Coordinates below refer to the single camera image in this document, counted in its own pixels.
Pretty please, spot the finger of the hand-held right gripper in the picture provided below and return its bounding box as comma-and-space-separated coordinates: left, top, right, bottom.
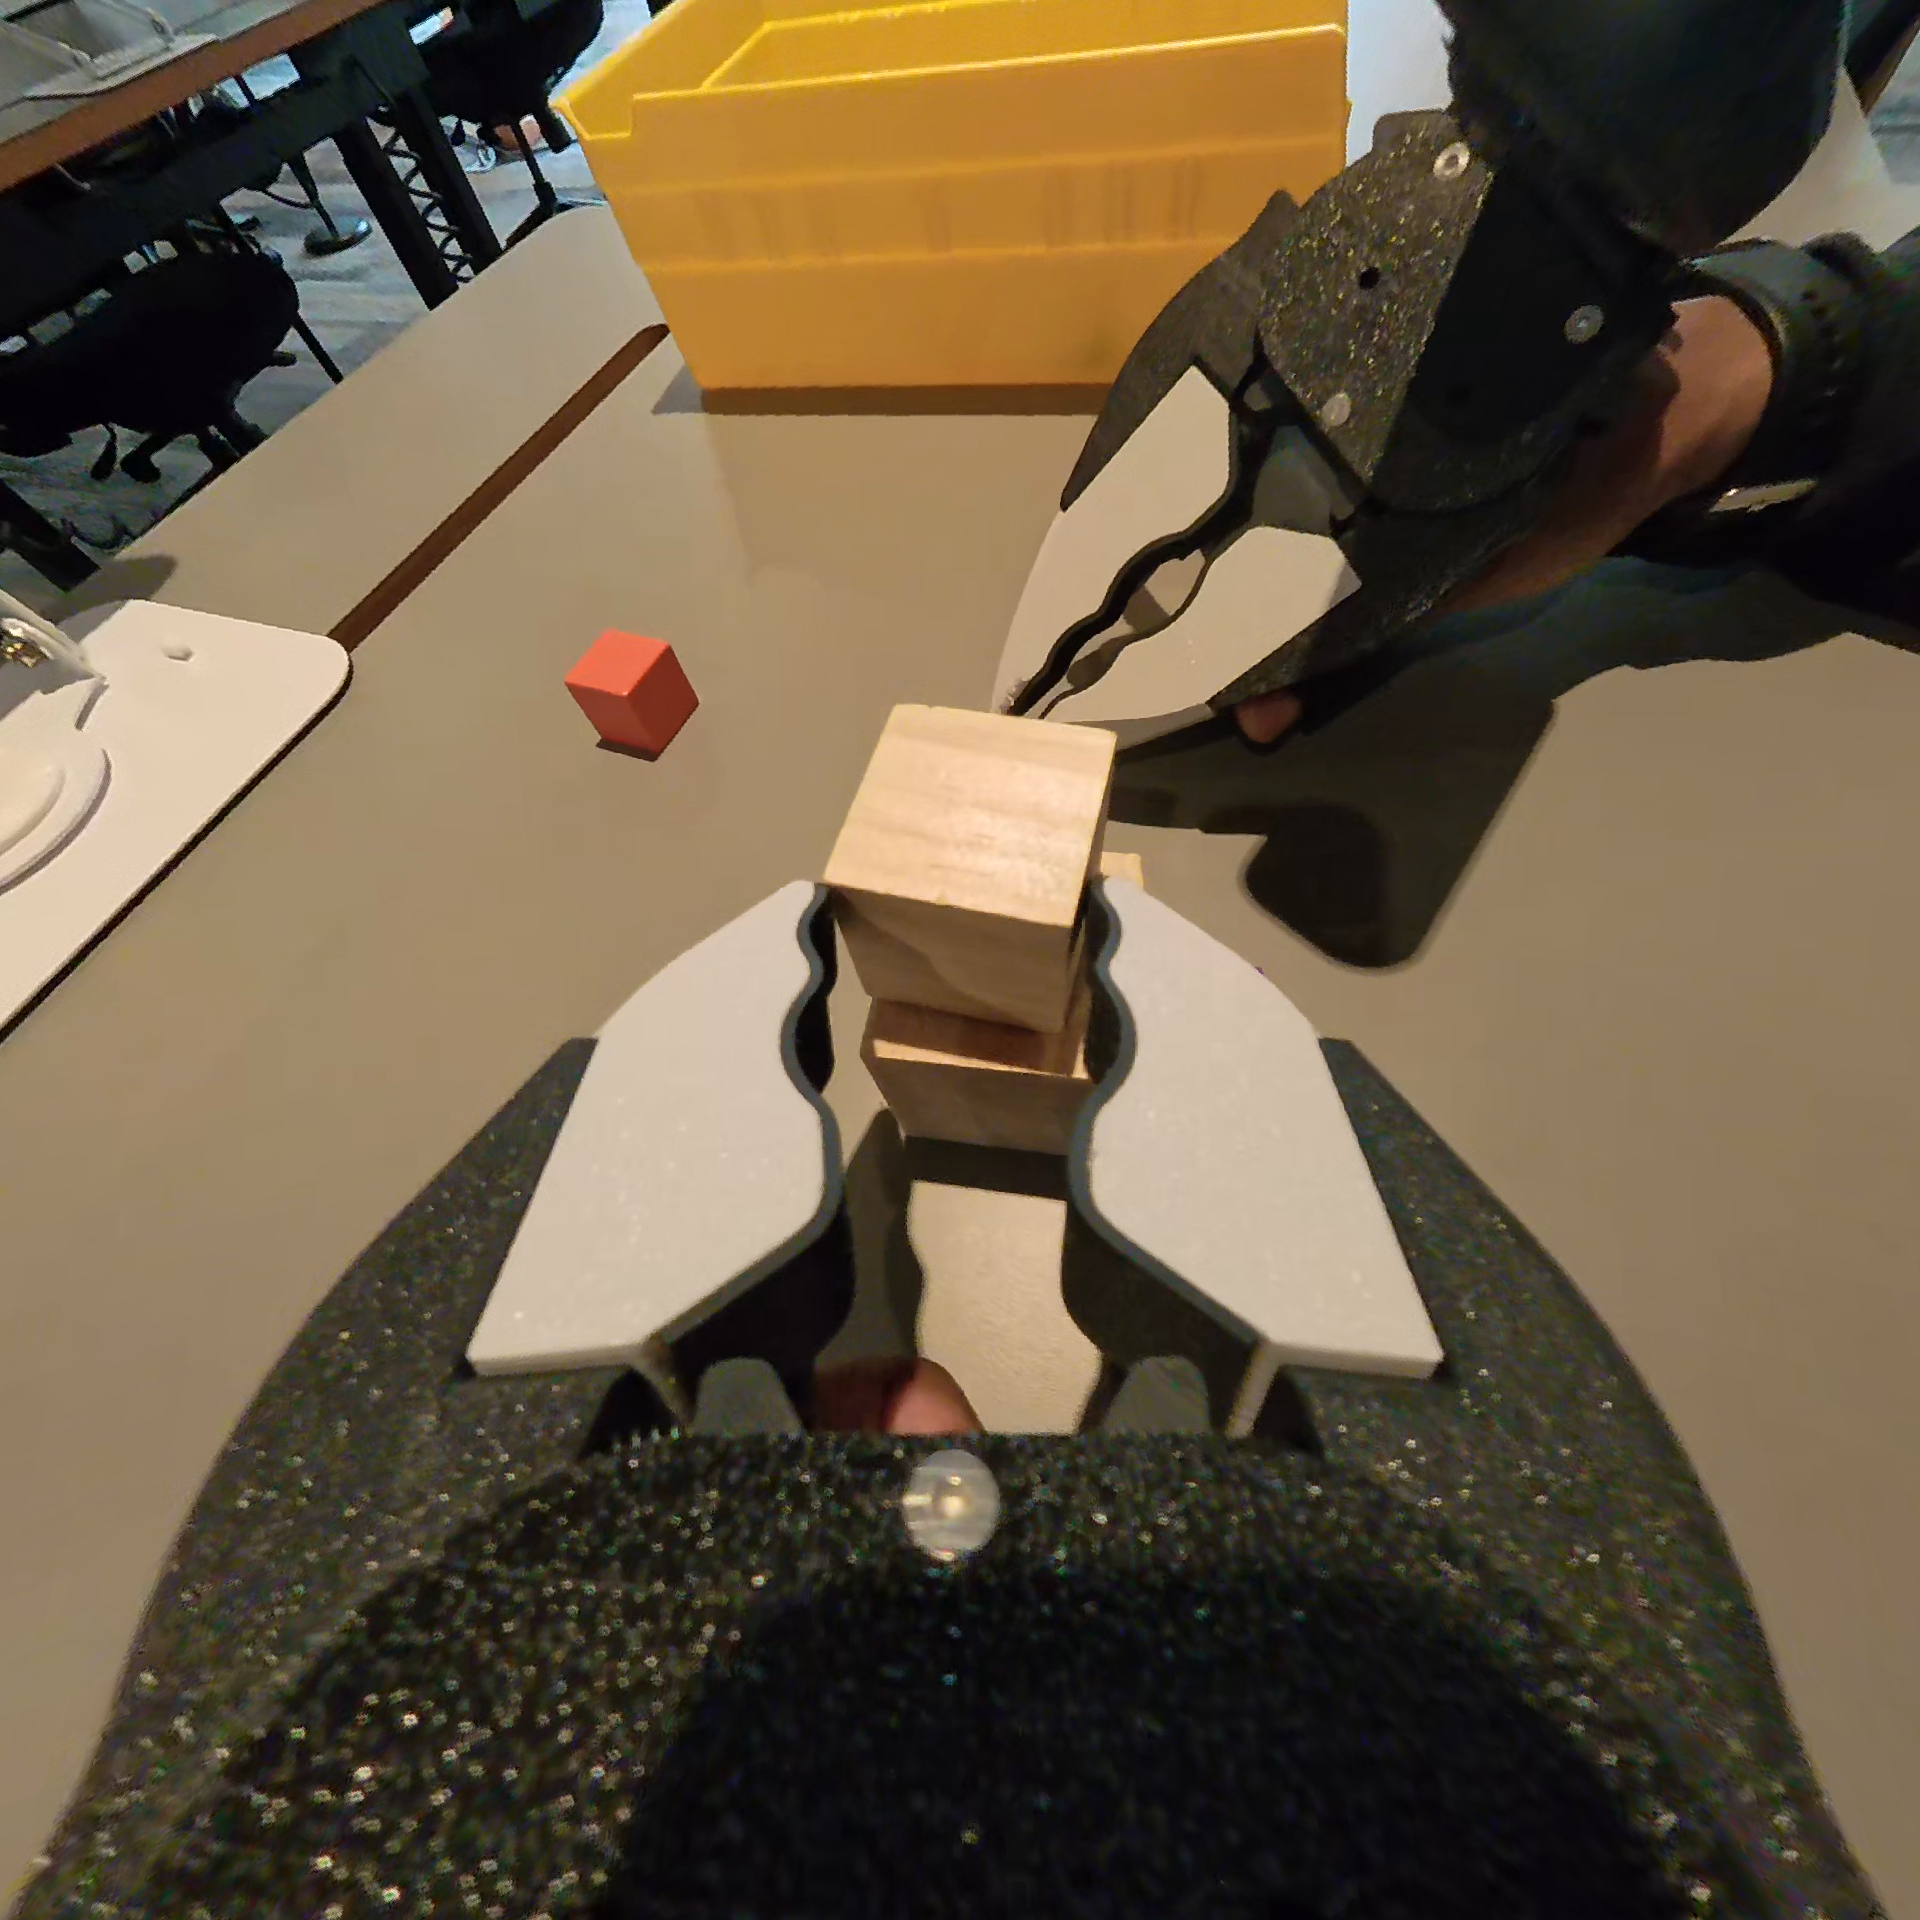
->
1032, 431, 1363, 725
988, 364, 1251, 716

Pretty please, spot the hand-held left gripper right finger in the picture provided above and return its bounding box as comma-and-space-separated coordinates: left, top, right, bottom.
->
1066, 879, 1450, 1440

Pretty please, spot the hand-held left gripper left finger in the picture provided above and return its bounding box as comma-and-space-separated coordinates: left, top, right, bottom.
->
464, 879, 841, 1419

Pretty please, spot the large light wooden cube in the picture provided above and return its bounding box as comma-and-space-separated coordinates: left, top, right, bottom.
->
824, 703, 1120, 1038

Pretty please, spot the red wooden cube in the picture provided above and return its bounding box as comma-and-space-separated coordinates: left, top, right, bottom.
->
564, 631, 702, 751

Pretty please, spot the person's right forearm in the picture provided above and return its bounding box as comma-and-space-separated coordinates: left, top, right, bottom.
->
1612, 224, 1920, 653

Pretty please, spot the person's right hand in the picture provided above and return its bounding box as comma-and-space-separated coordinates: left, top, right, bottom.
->
1230, 298, 1812, 751

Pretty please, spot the yellow plastic bin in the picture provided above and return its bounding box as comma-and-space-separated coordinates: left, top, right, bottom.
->
556, 0, 1353, 396

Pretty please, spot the black wristwatch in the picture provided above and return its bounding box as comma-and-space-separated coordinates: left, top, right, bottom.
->
1687, 231, 1876, 519

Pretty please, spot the black office chair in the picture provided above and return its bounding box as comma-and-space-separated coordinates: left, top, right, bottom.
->
0, 224, 303, 483
412, 0, 601, 166

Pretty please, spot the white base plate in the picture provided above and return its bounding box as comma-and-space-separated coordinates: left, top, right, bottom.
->
0, 599, 355, 1038

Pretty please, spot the brown desk with dark frame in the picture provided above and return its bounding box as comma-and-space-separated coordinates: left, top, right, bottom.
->
0, 0, 506, 308

